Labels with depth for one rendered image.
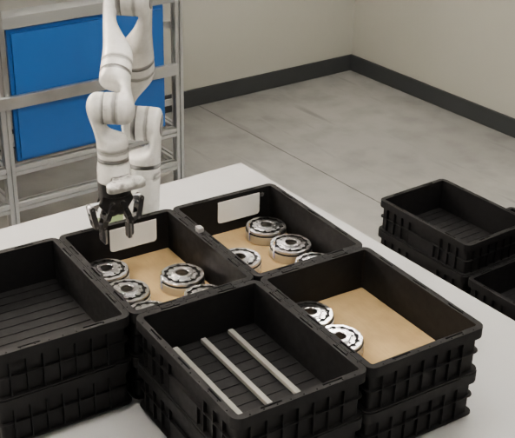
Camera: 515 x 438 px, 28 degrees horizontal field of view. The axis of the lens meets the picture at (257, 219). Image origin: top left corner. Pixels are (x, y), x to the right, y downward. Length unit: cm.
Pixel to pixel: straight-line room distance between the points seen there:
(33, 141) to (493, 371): 250
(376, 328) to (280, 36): 395
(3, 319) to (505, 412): 111
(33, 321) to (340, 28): 434
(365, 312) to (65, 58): 232
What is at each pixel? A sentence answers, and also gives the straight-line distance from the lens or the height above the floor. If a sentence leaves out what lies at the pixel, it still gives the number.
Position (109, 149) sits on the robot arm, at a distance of 225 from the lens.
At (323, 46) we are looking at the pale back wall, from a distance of 629.
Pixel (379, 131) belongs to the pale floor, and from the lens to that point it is 554.
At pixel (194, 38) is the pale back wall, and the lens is 569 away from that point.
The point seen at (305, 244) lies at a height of 86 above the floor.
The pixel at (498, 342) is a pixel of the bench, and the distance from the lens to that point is 252.
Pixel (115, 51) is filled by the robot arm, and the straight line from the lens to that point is 230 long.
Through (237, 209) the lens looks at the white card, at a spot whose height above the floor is 88.
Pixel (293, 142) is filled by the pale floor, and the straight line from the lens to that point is 534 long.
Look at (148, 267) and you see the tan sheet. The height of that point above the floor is 83.
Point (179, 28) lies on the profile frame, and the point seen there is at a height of 77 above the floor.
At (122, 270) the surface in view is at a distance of 240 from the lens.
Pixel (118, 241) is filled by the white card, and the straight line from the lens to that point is 248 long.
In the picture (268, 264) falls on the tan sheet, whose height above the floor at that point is 83.
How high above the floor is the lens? 205
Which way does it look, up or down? 27 degrees down
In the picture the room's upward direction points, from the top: 1 degrees clockwise
